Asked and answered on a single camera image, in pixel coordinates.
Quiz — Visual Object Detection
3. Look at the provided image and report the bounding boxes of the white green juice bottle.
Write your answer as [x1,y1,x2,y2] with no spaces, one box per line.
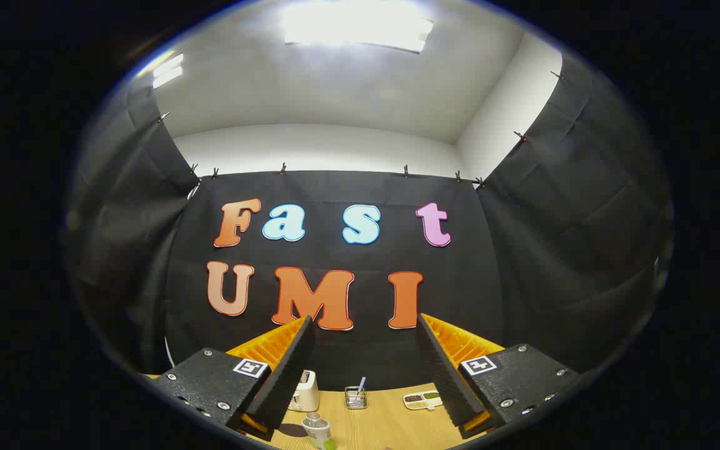
[301,412,337,450]

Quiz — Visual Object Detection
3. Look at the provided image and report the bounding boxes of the row of small black clips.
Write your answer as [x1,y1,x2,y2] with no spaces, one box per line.
[157,70,567,188]

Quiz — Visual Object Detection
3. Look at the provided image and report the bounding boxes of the wooden table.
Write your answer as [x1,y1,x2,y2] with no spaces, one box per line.
[138,374,498,450]

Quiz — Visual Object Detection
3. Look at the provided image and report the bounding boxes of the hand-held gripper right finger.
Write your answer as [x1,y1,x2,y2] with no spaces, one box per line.
[416,312,581,440]

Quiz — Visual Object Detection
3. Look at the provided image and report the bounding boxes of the white toaster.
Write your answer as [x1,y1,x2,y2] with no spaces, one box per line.
[287,370,321,413]

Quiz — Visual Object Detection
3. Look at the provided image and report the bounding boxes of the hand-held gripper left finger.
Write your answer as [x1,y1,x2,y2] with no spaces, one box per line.
[151,314,317,442]

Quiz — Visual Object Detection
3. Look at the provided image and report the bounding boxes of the large ceiling light panel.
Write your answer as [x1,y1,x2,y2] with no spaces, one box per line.
[280,0,434,54]

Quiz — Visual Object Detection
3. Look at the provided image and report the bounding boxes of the small ceiling light panel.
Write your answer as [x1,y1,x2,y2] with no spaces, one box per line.
[138,51,184,89]

